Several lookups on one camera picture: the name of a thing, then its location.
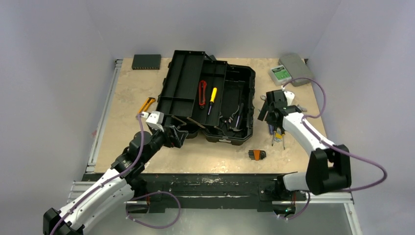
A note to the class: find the green white small box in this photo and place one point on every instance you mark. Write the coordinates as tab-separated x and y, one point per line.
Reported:
279	75

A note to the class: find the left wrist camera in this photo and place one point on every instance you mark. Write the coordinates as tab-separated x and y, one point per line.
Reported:
154	120

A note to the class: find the yellow hex key set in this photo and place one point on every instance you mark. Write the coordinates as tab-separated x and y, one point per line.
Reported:
278	137

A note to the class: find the black network switch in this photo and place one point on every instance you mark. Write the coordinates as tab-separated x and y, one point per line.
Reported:
146	62

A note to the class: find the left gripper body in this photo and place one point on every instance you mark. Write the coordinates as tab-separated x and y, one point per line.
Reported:
171	141

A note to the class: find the grey plastic case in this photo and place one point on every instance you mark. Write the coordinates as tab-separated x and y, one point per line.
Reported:
297	68

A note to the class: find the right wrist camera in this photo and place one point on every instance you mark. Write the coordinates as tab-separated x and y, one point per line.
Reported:
289	96

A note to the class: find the orange hex key set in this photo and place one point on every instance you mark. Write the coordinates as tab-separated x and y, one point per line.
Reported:
256	155

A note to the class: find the yellow utility knife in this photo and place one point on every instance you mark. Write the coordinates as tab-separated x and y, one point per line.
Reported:
149	101

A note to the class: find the small claw hammer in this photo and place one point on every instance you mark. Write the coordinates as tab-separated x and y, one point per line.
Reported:
236	118

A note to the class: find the aluminium frame rail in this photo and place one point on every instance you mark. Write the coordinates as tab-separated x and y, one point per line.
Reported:
98	135

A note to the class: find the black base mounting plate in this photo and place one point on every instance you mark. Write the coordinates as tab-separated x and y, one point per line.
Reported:
218	191

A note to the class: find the blue red screwdriver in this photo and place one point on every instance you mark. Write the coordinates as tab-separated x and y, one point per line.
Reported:
271	129

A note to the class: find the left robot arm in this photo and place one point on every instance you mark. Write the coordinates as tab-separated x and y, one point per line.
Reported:
118	184

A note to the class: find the yellow handled screwdriver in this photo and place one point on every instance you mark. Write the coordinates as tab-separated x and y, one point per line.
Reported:
212	99

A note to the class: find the black plastic toolbox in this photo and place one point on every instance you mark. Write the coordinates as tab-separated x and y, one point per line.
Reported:
179	102

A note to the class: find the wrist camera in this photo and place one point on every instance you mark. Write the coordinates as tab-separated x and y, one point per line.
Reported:
154	120
289	96

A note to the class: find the red black utility knife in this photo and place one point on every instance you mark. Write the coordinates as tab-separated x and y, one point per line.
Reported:
202	94

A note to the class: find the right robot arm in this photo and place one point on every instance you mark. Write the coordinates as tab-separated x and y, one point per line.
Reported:
329	164

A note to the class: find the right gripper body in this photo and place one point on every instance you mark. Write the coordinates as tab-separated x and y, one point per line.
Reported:
272	106

